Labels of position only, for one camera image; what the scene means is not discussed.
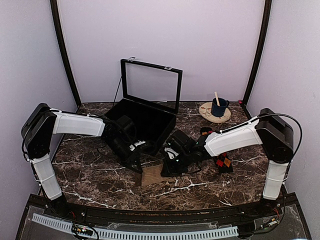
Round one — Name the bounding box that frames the wooden stick in mug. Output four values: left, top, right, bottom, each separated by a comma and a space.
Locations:
214, 91, 221, 107

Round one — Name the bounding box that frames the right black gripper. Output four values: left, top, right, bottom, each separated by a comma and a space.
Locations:
161, 149, 193, 176

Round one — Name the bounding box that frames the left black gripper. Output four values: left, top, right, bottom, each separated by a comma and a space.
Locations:
103, 136, 143, 174

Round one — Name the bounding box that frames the black display box with lid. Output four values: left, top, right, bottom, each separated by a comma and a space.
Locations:
105, 59, 183, 156

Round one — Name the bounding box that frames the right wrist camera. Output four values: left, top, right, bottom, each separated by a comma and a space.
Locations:
167, 130, 196, 154

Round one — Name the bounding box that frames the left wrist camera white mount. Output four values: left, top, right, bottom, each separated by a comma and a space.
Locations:
129, 140, 146, 151

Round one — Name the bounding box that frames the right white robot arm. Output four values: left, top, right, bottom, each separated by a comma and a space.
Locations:
161, 108, 299, 217

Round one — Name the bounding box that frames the right black corner post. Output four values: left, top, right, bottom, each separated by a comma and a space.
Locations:
242, 0, 272, 108

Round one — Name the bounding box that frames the brown ribbed sock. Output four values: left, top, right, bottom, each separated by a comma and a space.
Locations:
135, 163, 174, 187

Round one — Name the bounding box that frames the black front rail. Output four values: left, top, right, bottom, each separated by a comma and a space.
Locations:
56, 201, 283, 225

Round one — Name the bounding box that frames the argyle patterned sock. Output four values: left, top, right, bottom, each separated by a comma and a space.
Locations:
200, 127, 233, 174

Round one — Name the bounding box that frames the black corner post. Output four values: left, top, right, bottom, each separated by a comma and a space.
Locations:
242, 0, 272, 108
50, 0, 82, 107

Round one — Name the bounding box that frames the white slotted cable duct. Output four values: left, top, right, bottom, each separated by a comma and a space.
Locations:
31, 213, 239, 240

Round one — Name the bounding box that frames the dark blue mug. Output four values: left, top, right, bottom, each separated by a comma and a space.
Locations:
211, 97, 230, 117

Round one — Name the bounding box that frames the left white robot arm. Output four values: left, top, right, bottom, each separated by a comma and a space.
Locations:
21, 103, 157, 218

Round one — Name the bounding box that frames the left black corner post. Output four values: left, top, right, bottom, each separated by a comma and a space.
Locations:
50, 0, 82, 107

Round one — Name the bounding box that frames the beige patterned saucer plate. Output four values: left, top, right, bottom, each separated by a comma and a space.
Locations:
198, 101, 232, 124

